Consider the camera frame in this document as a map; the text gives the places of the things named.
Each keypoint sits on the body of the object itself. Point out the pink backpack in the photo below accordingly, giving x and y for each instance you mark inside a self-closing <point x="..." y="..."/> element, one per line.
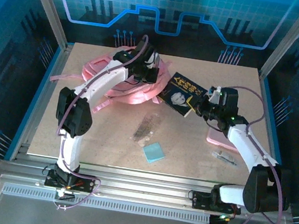
<point x="137" y="96"/>

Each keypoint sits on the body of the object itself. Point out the Animal Farm paperback book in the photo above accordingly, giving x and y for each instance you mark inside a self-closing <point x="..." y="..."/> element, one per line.
<point x="177" y="93"/>

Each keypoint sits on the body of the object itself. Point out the pink pencil case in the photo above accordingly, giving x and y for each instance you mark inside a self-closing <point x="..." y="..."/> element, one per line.
<point x="216" y="137"/>

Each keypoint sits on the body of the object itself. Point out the clear pouch with pens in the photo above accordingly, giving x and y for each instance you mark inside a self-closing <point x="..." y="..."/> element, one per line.
<point x="145" y="128"/>

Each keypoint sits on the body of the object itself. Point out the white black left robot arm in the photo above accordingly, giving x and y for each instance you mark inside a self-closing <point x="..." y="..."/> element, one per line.
<point x="106" y="80"/>

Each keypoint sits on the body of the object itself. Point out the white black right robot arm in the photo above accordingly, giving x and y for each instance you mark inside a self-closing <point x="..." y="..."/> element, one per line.
<point x="250" y="149"/>

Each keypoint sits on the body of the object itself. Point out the blue table side trim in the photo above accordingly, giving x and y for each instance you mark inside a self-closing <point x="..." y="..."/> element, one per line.
<point x="41" y="93"/>
<point x="272" y="127"/>

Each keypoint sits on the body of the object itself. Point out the small clear packaged item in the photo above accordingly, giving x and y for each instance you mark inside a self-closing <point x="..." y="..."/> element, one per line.
<point x="224" y="156"/>

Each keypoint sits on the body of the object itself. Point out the blue sticky note pad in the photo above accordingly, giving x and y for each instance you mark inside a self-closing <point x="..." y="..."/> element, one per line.
<point x="154" y="152"/>

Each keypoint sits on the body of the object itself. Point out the black controller box with LEDs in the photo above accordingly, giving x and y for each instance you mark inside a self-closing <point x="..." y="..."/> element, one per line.
<point x="217" y="223"/>

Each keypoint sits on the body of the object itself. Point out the aluminium frame post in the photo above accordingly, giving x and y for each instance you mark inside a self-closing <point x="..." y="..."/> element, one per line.
<point x="49" y="9"/>
<point x="289" y="40"/>

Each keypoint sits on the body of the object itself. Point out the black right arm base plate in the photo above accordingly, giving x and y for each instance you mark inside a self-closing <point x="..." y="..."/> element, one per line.
<point x="199" y="201"/>

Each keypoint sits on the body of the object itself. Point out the aluminium frame cross rail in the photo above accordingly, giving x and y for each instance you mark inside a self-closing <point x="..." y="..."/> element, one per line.
<point x="141" y="184"/>

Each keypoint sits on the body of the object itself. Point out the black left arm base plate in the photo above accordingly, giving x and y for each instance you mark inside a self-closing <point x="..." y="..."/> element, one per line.
<point x="88" y="184"/>

